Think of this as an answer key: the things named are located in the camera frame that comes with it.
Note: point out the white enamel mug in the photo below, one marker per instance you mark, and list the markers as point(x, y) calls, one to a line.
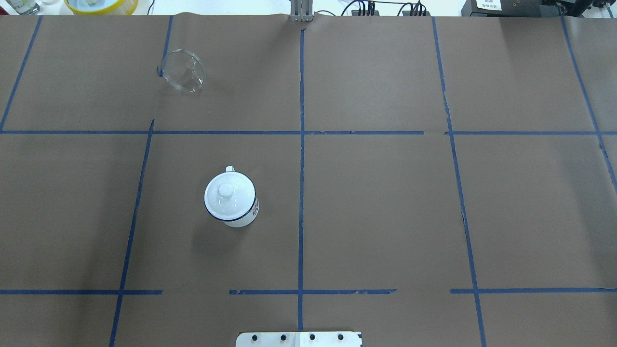
point(243, 214)

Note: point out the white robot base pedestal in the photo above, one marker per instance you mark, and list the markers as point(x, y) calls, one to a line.
point(300, 339)

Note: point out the clear glass funnel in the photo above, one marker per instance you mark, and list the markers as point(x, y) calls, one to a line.
point(183, 70)

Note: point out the brown paper table cover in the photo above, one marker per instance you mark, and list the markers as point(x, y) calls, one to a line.
point(431, 182)

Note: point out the clear plastic bottle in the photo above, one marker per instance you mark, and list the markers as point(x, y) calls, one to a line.
point(24, 7)

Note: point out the aluminium frame post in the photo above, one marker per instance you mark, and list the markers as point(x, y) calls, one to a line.
point(301, 11)

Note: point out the white mug lid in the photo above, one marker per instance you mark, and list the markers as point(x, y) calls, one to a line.
point(228, 195)

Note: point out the black box with label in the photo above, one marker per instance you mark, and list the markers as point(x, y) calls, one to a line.
point(509, 8)

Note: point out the yellow rimmed bowl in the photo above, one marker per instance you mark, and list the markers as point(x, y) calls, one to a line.
point(102, 7)

